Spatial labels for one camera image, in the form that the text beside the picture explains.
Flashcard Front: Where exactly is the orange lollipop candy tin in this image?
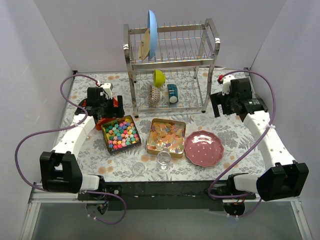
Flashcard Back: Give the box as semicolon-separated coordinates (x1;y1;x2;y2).
95;97;118;131

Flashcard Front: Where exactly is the star candy tin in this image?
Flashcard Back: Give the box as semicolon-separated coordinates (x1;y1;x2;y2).
101;115;142;155

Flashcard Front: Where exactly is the gold tin of candies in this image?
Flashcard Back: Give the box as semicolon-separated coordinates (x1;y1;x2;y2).
146;118;186;159

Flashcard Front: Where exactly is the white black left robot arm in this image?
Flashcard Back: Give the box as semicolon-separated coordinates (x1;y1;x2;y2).
39;83;125;200

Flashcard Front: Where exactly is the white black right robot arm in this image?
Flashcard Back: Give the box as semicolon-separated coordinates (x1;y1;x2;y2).
210;75;309;202

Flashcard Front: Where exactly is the patterned ceramic bowl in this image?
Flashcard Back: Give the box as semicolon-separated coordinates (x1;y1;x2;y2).
148;85;162;107

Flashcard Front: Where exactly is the teal white mug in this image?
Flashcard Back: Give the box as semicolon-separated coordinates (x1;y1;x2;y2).
167;83;179;104

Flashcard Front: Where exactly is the pink polka dot plate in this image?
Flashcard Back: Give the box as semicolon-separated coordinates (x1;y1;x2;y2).
184;130;224;168

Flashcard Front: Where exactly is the yellow-green bowl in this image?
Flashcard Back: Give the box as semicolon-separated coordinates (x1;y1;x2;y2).
153;69;166;88

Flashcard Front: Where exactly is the steel two-tier dish rack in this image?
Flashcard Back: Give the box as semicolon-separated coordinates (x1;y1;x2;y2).
123;18;221;118

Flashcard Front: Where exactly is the clear jar lid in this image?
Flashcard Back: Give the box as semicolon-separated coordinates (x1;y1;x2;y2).
131;162;146;176

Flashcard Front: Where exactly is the clear glass jar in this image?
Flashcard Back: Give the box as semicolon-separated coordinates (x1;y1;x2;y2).
156;151;172;172

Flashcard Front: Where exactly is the beige plate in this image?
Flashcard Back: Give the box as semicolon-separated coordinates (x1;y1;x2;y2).
138;28;151;61

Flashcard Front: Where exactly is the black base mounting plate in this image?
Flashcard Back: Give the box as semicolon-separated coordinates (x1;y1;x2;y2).
77;180;245;211

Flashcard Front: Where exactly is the light blue plate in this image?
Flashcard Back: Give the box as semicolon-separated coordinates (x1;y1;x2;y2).
147;9;158;60

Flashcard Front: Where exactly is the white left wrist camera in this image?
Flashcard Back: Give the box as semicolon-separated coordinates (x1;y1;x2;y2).
100;82;113;99

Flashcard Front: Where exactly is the aluminium frame rail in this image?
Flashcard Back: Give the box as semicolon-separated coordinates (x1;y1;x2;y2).
19;182;83;240

